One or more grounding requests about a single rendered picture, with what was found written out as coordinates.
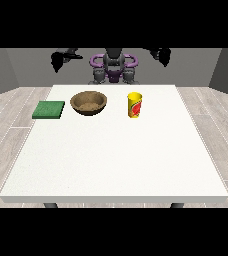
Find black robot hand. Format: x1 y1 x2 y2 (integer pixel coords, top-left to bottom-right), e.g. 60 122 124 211
50 48 84 74
148 48 172 68

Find green square pad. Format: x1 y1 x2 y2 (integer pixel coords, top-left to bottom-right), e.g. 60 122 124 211
31 100 66 120

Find brown wooden bowl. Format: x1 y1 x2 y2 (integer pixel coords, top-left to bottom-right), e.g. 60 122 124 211
69 90 108 117

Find yellow cup with melon print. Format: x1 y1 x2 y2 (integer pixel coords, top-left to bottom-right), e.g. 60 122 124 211
127 92 144 119

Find grey robot trunk purple rings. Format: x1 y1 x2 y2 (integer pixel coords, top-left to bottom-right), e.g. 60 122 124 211
88 48 141 86

